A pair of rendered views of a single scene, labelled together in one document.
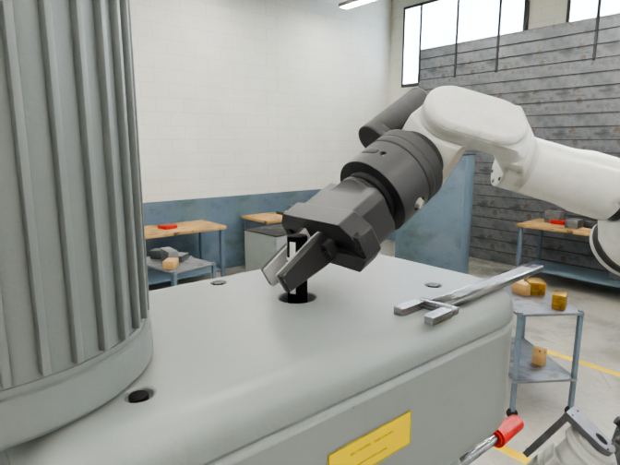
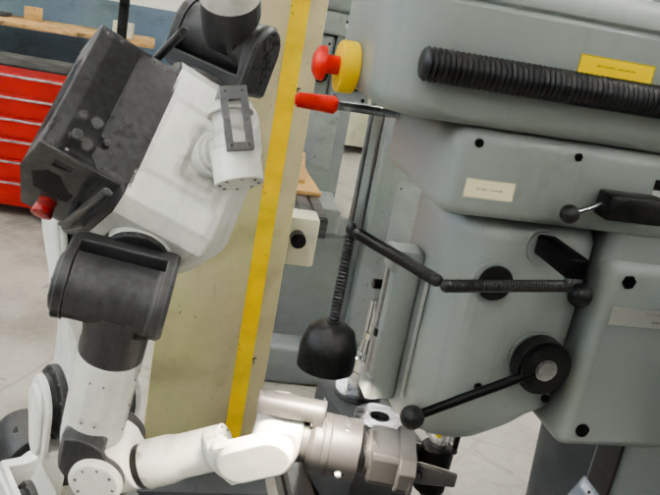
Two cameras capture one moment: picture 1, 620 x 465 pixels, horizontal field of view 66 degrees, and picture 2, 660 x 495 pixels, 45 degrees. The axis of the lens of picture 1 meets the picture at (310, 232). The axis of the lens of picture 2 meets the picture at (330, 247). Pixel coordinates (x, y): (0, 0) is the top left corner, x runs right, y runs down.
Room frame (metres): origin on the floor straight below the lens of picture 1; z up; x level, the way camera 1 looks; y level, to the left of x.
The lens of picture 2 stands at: (1.44, 0.25, 1.85)
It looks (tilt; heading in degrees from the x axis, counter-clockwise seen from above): 18 degrees down; 205
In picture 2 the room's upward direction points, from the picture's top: 11 degrees clockwise
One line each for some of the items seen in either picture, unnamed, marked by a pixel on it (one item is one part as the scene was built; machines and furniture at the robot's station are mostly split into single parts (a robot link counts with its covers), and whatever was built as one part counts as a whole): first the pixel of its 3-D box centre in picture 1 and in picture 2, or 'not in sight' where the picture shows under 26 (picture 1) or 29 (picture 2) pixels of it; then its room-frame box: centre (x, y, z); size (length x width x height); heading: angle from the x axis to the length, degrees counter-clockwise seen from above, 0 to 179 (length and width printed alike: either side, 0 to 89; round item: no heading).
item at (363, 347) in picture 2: not in sight; (371, 328); (0.18, -0.22, 1.27); 0.03 x 0.03 x 0.11
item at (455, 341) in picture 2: not in sight; (475, 311); (0.44, 0.02, 1.47); 0.21 x 0.19 x 0.32; 39
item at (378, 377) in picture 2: not in sight; (390, 321); (0.51, -0.07, 1.45); 0.04 x 0.04 x 0.21; 39
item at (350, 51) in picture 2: not in sight; (346, 67); (0.59, -0.16, 1.76); 0.06 x 0.02 x 0.06; 39
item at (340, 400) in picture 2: not in sight; (357, 449); (0.21, -0.18, 1.05); 0.22 x 0.12 x 0.20; 48
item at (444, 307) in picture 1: (483, 286); not in sight; (0.46, -0.18, 1.89); 0.24 x 0.04 x 0.01; 132
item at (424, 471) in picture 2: not in sight; (434, 477); (0.47, 0.03, 1.23); 0.06 x 0.02 x 0.03; 114
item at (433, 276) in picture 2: not in sight; (399, 257); (0.65, -0.03, 1.58); 0.17 x 0.01 x 0.01; 62
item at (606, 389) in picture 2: not in sight; (601, 323); (0.32, 0.16, 1.47); 0.24 x 0.19 x 0.26; 39
